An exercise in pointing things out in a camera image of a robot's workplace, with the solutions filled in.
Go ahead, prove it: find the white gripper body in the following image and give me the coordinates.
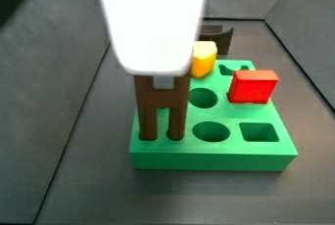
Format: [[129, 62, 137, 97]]
[[101, 0, 204, 76]]

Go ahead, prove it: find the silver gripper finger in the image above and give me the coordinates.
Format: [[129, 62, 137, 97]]
[[153, 75, 174, 90]]

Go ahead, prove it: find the brown square-circle forked block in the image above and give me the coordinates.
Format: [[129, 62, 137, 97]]
[[134, 73, 190, 141]]

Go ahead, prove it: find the black curved fixture stand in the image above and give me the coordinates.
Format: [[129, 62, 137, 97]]
[[198, 25, 235, 55]]

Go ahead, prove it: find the red square block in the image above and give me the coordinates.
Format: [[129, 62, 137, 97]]
[[228, 69, 279, 104]]

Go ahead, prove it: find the yellow pentagon block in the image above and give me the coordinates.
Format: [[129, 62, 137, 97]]
[[192, 41, 217, 78]]

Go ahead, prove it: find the green shape sorter base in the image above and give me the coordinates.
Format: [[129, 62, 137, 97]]
[[130, 60, 299, 171]]

